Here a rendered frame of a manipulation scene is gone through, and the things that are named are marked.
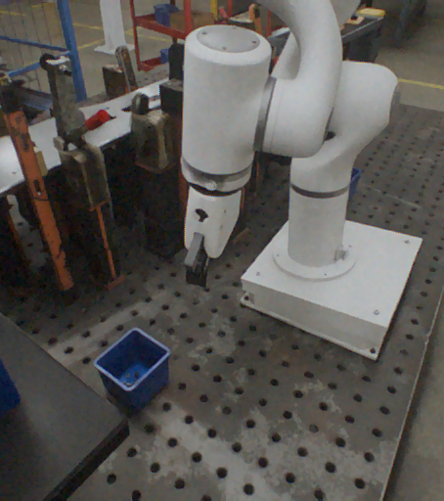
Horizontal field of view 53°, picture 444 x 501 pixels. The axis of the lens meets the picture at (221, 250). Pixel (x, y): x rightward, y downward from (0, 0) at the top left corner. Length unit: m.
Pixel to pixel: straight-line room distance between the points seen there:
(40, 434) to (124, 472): 0.35
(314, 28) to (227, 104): 0.11
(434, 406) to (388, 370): 0.89
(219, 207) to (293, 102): 0.15
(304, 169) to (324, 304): 0.27
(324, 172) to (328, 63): 0.42
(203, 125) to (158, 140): 0.52
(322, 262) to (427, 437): 0.94
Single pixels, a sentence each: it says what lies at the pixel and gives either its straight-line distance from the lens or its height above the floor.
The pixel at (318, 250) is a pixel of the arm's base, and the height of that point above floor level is 0.85.
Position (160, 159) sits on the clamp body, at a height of 0.98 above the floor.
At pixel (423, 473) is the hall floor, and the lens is 1.71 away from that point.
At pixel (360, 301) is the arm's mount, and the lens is 0.94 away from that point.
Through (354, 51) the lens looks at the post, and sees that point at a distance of 1.53.
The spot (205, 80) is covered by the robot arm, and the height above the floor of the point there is 1.30.
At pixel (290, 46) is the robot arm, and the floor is 1.24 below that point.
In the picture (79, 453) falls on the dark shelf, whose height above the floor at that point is 1.03.
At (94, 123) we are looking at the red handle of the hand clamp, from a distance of 0.83.
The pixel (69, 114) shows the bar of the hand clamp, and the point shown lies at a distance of 0.90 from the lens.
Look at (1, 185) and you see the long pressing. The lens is 0.95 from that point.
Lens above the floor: 1.45
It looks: 40 degrees down
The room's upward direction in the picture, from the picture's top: straight up
